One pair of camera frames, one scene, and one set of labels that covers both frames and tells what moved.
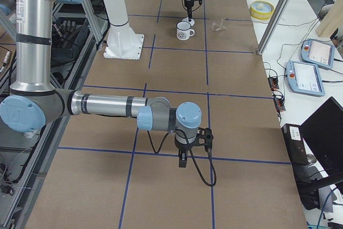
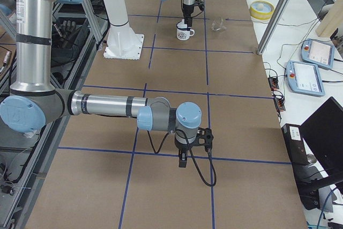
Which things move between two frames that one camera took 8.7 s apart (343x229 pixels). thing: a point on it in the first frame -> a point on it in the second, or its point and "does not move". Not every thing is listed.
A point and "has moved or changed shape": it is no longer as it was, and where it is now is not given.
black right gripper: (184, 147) does not move
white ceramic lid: (192, 22) has moved or changed shape
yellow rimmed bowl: (261, 9) does not move
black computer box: (293, 139) does not move
